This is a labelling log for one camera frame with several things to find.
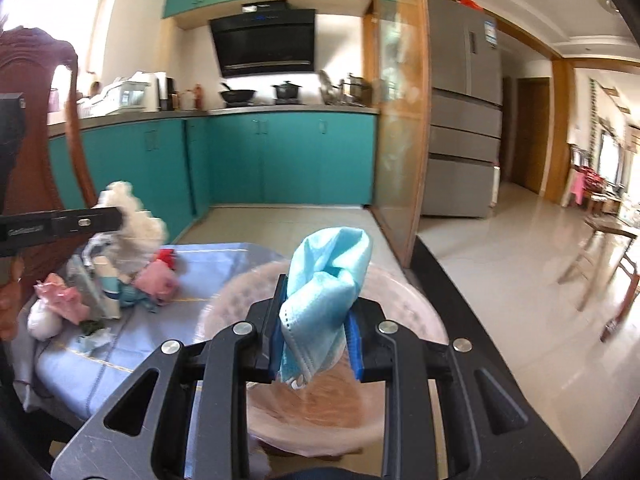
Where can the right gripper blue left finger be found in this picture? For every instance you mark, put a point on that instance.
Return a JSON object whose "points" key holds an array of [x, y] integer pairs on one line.
{"points": [[182, 406]]}

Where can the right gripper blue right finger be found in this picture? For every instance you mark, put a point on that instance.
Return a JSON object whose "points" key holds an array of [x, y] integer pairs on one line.
{"points": [[490, 430]]}

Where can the white tissue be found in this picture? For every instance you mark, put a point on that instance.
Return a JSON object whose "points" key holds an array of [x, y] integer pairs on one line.
{"points": [[42, 323], [132, 246]]}

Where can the light blue face mask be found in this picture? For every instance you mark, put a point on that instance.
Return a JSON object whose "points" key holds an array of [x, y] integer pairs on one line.
{"points": [[325, 277]]}

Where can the red wrapper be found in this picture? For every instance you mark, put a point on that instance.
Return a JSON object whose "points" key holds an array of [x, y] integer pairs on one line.
{"points": [[167, 256]]}

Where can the clear printed plastic bag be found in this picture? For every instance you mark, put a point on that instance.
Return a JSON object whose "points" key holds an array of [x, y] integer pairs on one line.
{"points": [[79, 277]]}

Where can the pink plastic bag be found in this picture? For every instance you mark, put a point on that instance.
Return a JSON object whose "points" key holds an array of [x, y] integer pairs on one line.
{"points": [[65, 301]]}

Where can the paper cup white teal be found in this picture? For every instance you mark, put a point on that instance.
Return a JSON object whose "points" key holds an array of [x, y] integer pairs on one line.
{"points": [[107, 276]]}

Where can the green vegetable scrap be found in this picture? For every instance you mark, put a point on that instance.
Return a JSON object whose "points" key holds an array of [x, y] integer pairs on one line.
{"points": [[88, 327]]}

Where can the blue checked cloth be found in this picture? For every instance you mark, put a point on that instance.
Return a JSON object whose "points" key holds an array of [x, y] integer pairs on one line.
{"points": [[130, 340]]}

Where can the pink crumpled wrapper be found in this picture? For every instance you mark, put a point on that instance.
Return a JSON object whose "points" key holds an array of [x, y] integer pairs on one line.
{"points": [[158, 281]]}

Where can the teal lower cabinets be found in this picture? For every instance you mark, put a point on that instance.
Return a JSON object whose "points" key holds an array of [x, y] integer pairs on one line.
{"points": [[181, 165]]}

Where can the carved wooden chair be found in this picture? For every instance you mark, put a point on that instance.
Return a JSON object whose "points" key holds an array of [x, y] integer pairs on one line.
{"points": [[29, 58]]}

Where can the white dish rack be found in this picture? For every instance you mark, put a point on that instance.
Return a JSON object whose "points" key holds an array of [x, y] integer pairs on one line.
{"points": [[121, 96]]}

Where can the grey refrigerator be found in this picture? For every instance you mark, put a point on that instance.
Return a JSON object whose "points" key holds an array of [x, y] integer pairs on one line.
{"points": [[466, 113]]}

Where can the brown sauce bottle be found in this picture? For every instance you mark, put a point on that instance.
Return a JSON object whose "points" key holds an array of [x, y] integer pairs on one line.
{"points": [[198, 97]]}

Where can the black wok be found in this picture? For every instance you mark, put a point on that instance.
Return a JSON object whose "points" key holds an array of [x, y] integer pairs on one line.
{"points": [[236, 97]]}

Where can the wooden side table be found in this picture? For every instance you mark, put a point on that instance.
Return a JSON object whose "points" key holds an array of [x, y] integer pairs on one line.
{"points": [[604, 252]]}

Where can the steel pots on counter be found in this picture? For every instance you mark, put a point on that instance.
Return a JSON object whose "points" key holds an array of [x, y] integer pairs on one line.
{"points": [[352, 91]]}

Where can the glass sliding door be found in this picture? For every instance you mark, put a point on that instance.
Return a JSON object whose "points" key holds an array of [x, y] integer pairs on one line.
{"points": [[402, 92]]}

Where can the black cooking pot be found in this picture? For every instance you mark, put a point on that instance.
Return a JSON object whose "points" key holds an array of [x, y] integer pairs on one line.
{"points": [[286, 93]]}

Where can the brown interior door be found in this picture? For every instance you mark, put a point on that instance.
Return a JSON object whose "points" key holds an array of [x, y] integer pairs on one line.
{"points": [[531, 133]]}

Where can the black range hood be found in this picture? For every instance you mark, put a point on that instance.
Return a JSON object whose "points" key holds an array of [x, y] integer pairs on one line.
{"points": [[278, 40]]}

